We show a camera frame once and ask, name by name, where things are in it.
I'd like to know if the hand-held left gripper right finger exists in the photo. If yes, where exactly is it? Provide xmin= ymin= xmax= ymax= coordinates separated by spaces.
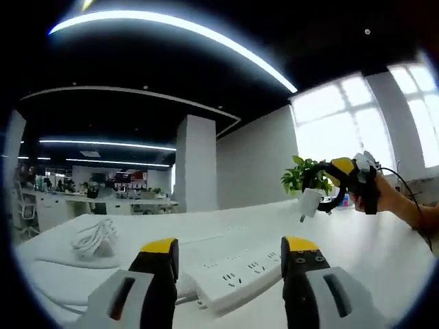
xmin=280 ymin=235 xmax=394 ymax=329

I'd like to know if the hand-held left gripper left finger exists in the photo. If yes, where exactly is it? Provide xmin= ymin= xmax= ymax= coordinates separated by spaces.
xmin=75 ymin=238 xmax=180 ymax=329

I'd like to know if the white charger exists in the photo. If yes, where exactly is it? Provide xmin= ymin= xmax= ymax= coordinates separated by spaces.
xmin=299 ymin=189 xmax=323 ymax=223

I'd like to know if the white power strip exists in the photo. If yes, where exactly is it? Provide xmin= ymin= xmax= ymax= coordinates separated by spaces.
xmin=175 ymin=249 xmax=285 ymax=318

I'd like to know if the white desk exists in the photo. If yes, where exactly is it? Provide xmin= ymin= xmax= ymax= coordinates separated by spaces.
xmin=13 ymin=200 xmax=435 ymax=329

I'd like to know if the long ceiling light strip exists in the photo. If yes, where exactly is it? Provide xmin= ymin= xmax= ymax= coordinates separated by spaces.
xmin=47 ymin=10 xmax=298 ymax=94

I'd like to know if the person's right hand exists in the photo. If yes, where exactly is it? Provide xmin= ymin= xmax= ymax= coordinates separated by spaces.
xmin=353 ymin=173 xmax=395 ymax=215

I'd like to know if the green potted plant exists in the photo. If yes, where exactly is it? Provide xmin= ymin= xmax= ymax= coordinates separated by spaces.
xmin=281 ymin=155 xmax=333 ymax=198

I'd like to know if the bright window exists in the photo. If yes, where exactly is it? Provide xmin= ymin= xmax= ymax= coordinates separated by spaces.
xmin=289 ymin=63 xmax=439 ymax=169

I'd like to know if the white office chair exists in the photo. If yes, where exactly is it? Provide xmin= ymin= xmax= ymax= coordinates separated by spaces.
xmin=15 ymin=181 xmax=38 ymax=237

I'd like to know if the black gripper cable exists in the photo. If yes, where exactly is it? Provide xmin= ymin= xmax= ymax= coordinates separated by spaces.
xmin=379 ymin=167 xmax=439 ymax=256

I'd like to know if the white power strip cable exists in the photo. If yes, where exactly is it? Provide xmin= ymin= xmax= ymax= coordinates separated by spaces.
xmin=32 ymin=219 xmax=203 ymax=315

